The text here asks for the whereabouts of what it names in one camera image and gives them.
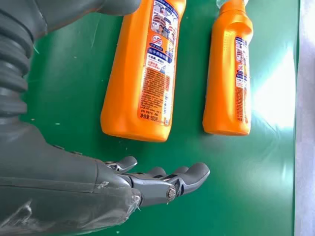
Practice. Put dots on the green table mat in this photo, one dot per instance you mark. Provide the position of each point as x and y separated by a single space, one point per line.
73 81

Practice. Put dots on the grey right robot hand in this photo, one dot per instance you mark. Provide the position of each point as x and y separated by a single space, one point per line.
61 189

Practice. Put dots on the orange detergent bottle, clear cap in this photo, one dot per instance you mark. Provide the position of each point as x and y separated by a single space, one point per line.
221 81

